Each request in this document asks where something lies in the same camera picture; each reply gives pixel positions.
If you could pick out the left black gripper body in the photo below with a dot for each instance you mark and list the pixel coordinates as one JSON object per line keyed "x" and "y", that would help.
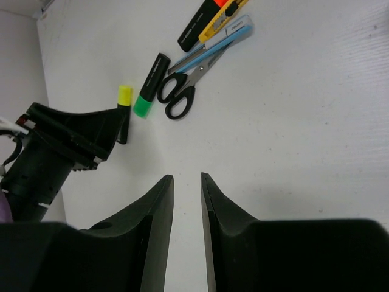
{"x": 43, "y": 165}

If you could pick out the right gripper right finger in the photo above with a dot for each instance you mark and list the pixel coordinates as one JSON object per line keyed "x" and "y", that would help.
{"x": 229, "y": 239}

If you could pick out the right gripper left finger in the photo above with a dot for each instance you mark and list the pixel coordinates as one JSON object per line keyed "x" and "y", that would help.
{"x": 128, "y": 251}

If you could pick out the yellow cap highlighter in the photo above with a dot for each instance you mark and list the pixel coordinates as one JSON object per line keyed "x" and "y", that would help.
{"x": 124, "y": 104}

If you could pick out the green cap highlighter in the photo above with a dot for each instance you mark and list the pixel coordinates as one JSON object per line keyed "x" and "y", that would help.
{"x": 151, "y": 84}

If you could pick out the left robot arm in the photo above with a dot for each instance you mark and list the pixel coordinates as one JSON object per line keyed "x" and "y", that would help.
{"x": 27, "y": 209}

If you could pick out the orange cap highlighter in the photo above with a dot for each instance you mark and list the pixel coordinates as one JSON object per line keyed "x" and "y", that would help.
{"x": 190, "y": 35}

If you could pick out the yellow utility knife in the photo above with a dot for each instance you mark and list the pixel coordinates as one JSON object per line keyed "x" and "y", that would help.
{"x": 225, "y": 14}

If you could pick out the black handled scissors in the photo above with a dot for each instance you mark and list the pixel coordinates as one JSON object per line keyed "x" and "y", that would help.
{"x": 184, "y": 88}

